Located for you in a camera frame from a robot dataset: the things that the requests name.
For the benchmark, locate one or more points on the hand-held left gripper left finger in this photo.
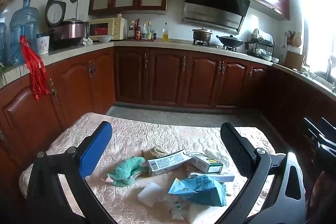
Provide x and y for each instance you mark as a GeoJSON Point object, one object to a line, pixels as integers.
{"type": "Point", "coordinates": [95, 150]}

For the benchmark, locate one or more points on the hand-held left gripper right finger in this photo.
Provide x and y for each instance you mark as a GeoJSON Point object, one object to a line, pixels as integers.
{"type": "Point", "coordinates": [236, 150]}

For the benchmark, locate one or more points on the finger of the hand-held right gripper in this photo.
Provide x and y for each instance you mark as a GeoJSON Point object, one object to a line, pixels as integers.
{"type": "Point", "coordinates": [309, 132]}

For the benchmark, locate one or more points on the green and white small box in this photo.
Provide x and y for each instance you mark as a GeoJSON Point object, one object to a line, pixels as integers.
{"type": "Point", "coordinates": [207, 163]}

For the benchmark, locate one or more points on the silver milk carton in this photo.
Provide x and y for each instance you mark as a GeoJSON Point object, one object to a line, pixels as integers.
{"type": "Point", "coordinates": [168, 162]}

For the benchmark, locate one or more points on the white long flat box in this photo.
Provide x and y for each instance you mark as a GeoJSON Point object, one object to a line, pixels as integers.
{"type": "Point", "coordinates": [220, 177]}

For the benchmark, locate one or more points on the teal plush toy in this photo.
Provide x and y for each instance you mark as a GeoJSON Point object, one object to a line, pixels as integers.
{"type": "Point", "coordinates": [127, 170]}

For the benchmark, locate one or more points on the beige embossed tablecloth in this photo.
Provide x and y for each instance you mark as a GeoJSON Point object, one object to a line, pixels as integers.
{"type": "Point", "coordinates": [136, 134]}

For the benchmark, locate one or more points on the blue snack bag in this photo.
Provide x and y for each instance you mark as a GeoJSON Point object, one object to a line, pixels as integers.
{"type": "Point", "coordinates": [199, 191]}

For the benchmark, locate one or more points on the beige crumpled paper ball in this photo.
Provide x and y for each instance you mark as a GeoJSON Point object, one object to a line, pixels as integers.
{"type": "Point", "coordinates": [158, 151]}

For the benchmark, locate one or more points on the metal faucet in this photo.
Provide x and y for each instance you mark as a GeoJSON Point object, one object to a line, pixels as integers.
{"type": "Point", "coordinates": [331, 69]}

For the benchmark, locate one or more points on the white foam block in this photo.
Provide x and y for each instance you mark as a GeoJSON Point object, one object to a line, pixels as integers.
{"type": "Point", "coordinates": [153, 193]}

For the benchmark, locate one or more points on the white plastic bag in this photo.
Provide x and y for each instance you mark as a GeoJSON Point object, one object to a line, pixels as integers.
{"type": "Point", "coordinates": [204, 216]}

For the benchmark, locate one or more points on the wooden cutting board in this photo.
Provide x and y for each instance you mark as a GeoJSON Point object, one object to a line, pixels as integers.
{"type": "Point", "coordinates": [293, 60]}

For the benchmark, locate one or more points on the clear plastic wrapper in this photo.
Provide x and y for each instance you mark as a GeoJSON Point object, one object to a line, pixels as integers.
{"type": "Point", "coordinates": [178, 209]}

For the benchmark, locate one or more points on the hanging utensil holder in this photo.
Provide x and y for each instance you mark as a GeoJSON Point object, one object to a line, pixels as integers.
{"type": "Point", "coordinates": [294, 39]}

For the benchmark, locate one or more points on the black dish rack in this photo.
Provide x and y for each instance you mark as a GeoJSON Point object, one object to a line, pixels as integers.
{"type": "Point", "coordinates": [260, 45]}

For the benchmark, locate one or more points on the brown lower kitchen cabinets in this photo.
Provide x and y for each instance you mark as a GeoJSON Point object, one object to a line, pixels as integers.
{"type": "Point", "coordinates": [168, 77]}

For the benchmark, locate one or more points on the red tassel ornament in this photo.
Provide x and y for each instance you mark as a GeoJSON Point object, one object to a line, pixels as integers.
{"type": "Point", "coordinates": [34, 66]}

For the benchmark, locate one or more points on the white crumpled cloth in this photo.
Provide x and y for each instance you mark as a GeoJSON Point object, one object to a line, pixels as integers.
{"type": "Point", "coordinates": [87, 41]}

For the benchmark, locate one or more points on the gas stove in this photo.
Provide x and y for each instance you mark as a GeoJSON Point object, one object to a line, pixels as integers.
{"type": "Point", "coordinates": [210, 44]}

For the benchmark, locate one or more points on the black wok with lid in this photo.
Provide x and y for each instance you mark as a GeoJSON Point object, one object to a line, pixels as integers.
{"type": "Point", "coordinates": [230, 40]}

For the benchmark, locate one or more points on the white bowl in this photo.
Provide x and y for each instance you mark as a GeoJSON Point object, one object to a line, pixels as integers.
{"type": "Point", "coordinates": [105, 38]}

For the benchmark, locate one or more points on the bright window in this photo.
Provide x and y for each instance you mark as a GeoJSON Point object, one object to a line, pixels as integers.
{"type": "Point", "coordinates": [317, 16]}

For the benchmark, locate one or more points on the floral white cup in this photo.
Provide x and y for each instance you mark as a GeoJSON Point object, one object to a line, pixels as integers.
{"type": "Point", "coordinates": [42, 45]}

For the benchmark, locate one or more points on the cooking pot with lid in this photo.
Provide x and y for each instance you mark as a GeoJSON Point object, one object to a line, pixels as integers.
{"type": "Point", "coordinates": [201, 35]}

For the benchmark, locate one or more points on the rice cooker with open lid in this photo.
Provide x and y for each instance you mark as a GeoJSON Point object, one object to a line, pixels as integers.
{"type": "Point", "coordinates": [71, 32]}

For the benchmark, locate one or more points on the small glass jar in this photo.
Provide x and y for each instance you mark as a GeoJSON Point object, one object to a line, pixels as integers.
{"type": "Point", "coordinates": [131, 33]}

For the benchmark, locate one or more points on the cream microwave oven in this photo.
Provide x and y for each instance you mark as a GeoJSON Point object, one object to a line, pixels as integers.
{"type": "Point", "coordinates": [105, 27]}

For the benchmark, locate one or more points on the beige kitchen countertop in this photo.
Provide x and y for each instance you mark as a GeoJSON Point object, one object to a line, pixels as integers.
{"type": "Point", "coordinates": [173, 43]}

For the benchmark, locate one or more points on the clear bottle with blue label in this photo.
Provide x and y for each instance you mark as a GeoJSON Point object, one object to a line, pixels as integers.
{"type": "Point", "coordinates": [144, 33]}

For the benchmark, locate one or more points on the dark sauce bottle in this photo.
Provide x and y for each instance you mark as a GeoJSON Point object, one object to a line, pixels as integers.
{"type": "Point", "coordinates": [138, 29]}

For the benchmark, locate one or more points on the yellow cap bottle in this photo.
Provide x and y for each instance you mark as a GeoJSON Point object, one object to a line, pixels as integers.
{"type": "Point", "coordinates": [149, 32]}

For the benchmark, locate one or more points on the cooking oil bottle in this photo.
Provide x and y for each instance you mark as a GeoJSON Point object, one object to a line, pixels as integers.
{"type": "Point", "coordinates": [165, 33]}

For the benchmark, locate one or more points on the large blue water jug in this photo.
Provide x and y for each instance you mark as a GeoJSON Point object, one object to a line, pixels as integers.
{"type": "Point", "coordinates": [25, 22]}
{"type": "Point", "coordinates": [2, 43]}

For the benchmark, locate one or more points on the black range hood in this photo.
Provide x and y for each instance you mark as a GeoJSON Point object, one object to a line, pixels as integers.
{"type": "Point", "coordinates": [215, 3]}

